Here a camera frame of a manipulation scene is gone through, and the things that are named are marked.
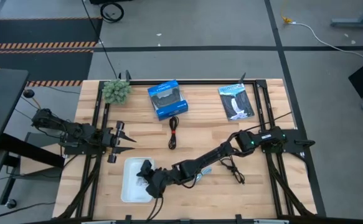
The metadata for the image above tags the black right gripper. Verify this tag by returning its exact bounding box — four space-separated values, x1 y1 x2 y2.
136 159 171 199

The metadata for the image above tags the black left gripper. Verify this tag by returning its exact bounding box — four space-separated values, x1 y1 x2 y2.
101 121 138 164

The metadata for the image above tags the white USB-C cable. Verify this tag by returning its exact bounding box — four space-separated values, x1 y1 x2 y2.
134 177 148 189

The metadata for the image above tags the white plastic tray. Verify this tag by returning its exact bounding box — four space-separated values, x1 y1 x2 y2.
120 156 156 203

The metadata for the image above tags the black cable with red tie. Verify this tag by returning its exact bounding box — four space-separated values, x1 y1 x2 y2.
167 115 180 151

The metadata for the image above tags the light blue USB-C cable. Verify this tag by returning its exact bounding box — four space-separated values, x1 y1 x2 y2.
194 166 213 182

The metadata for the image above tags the black USB-C cable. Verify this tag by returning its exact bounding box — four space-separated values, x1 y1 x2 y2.
219 155 246 185

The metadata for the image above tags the green artificial succulent plant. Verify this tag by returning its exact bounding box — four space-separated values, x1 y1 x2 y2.
101 78 133 106

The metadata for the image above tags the blue game controller box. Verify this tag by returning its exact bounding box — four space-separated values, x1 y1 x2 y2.
147 79 189 121

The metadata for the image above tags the black hazard-striped floor mat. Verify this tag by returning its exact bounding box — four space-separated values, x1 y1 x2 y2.
0 17 103 87

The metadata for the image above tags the black side desk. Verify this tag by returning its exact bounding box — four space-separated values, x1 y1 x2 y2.
0 67 65 209

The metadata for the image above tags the grey metal table leg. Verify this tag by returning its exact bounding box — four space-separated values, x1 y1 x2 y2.
330 0 363 29

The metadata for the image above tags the black aluminium table frame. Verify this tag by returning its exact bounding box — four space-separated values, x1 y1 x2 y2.
56 78 327 219

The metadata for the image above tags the long black floor cable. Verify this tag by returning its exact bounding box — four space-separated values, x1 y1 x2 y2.
80 0 119 80

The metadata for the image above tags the coiled black floor cable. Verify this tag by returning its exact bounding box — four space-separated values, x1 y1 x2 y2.
100 1 125 24

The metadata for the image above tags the yellow floor cable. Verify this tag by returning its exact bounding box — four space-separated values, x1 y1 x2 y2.
280 0 293 24

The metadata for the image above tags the white floor cable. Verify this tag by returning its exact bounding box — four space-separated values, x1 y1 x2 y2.
290 21 363 65

